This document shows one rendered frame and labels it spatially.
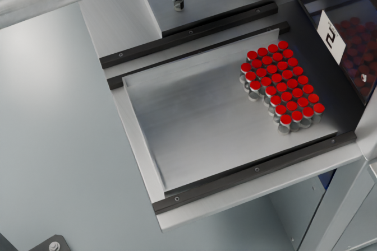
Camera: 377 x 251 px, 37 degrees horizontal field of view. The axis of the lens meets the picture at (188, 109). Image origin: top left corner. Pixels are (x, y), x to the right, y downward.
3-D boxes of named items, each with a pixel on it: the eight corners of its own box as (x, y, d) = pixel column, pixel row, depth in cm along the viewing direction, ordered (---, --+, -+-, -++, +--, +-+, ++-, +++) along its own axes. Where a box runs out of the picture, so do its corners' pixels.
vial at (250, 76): (252, 82, 113) (253, 69, 109) (256, 91, 112) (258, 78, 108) (242, 86, 113) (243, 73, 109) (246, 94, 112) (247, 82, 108)
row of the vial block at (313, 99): (283, 52, 117) (285, 38, 113) (322, 122, 108) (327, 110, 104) (273, 55, 116) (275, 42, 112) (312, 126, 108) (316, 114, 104)
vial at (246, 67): (247, 74, 114) (249, 60, 110) (252, 82, 113) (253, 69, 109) (237, 77, 114) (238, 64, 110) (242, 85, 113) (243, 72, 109)
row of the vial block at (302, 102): (273, 55, 116) (275, 42, 112) (312, 126, 108) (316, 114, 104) (263, 59, 116) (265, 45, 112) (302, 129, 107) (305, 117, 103)
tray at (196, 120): (276, 38, 119) (278, 27, 116) (334, 139, 106) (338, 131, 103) (123, 87, 114) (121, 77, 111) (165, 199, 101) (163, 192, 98)
